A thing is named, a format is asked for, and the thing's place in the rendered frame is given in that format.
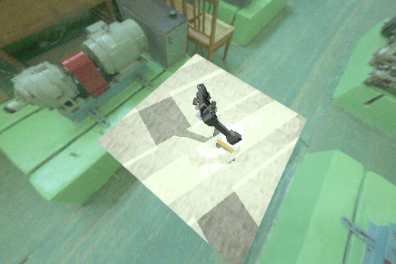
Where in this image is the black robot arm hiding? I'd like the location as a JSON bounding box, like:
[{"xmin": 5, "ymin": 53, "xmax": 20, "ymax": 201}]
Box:
[{"xmin": 196, "ymin": 83, "xmax": 242, "ymax": 146}]

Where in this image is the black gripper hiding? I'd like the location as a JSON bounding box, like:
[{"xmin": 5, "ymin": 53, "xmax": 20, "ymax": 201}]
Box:
[{"xmin": 193, "ymin": 98, "xmax": 216, "ymax": 109}]

